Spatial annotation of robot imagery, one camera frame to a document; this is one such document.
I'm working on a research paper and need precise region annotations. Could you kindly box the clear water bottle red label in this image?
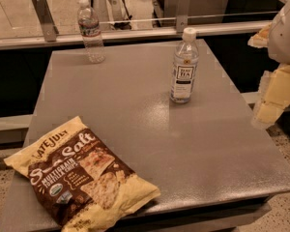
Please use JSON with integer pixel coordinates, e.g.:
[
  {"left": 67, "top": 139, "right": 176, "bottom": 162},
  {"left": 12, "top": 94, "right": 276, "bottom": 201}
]
[{"left": 77, "top": 0, "right": 105, "bottom": 63}]

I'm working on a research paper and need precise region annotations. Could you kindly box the metal guard rail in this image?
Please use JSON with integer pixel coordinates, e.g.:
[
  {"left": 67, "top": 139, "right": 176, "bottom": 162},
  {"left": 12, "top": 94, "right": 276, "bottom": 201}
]
[{"left": 0, "top": 20, "right": 271, "bottom": 50}]

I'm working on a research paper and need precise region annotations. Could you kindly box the right metal bracket post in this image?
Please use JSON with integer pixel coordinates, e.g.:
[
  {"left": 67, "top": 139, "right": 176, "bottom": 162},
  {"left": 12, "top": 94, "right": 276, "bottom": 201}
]
[{"left": 176, "top": 0, "right": 190, "bottom": 33}]

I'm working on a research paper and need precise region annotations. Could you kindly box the metal bracket post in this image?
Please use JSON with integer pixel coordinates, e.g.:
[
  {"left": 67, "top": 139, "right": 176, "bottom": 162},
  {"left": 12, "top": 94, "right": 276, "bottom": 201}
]
[
  {"left": 31, "top": 0, "right": 59, "bottom": 42},
  {"left": 176, "top": 0, "right": 190, "bottom": 33}
]

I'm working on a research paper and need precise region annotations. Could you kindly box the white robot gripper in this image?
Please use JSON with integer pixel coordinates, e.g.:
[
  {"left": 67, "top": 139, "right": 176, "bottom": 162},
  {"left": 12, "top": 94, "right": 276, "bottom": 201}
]
[{"left": 247, "top": 0, "right": 290, "bottom": 130}]

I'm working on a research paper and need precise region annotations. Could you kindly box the left metal bracket post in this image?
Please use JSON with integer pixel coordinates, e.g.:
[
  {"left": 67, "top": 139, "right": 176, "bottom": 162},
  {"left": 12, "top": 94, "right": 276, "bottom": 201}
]
[{"left": 31, "top": 0, "right": 59, "bottom": 42}]

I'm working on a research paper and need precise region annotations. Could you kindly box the tortilla chips bag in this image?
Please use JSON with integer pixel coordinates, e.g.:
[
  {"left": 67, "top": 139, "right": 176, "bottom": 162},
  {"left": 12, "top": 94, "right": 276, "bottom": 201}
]
[{"left": 4, "top": 117, "right": 160, "bottom": 232}]

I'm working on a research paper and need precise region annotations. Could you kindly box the tea bottle white cap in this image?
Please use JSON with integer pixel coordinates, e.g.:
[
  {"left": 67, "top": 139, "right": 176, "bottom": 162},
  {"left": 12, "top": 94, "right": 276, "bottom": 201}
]
[{"left": 170, "top": 27, "right": 199, "bottom": 103}]

